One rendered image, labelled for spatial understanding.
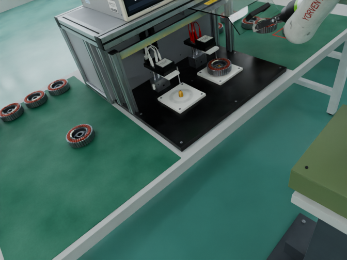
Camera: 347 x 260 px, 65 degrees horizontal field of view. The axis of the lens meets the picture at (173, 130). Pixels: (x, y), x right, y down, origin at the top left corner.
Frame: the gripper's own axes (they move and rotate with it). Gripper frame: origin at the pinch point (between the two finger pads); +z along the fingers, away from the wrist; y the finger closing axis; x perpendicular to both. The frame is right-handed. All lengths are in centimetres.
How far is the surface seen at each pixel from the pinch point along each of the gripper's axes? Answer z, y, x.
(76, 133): -4, -101, -15
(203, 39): -3.1, -34.6, 3.2
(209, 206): 24, -52, -88
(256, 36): 17.0, 4.8, -4.2
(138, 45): -15, -65, 9
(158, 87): 1, -61, -10
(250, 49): 9.4, -6.0, -8.9
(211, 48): -3.9, -32.5, -1.9
